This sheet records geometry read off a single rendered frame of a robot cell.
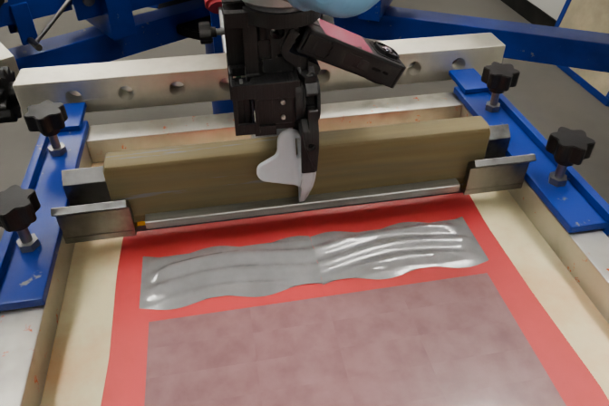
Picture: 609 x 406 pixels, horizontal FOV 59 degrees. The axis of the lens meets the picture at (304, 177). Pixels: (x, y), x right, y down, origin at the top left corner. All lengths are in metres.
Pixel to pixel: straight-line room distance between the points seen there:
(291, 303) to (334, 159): 0.15
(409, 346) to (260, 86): 0.27
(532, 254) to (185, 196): 0.37
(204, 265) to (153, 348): 0.10
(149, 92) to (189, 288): 0.32
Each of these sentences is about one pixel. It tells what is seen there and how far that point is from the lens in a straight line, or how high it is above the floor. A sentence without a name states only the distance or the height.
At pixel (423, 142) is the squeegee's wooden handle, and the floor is 1.05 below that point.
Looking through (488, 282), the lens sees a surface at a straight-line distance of 0.59.
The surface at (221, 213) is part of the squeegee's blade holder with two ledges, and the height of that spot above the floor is 0.99.
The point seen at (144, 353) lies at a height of 0.96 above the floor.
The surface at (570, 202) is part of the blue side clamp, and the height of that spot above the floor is 1.00.
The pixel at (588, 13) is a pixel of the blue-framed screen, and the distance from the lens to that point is 3.31.
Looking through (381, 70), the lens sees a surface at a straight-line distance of 0.53.
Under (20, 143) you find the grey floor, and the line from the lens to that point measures 2.75.
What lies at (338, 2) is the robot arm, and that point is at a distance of 0.27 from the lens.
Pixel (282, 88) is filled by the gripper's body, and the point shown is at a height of 1.14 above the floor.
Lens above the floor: 1.37
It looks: 38 degrees down
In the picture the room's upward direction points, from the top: straight up
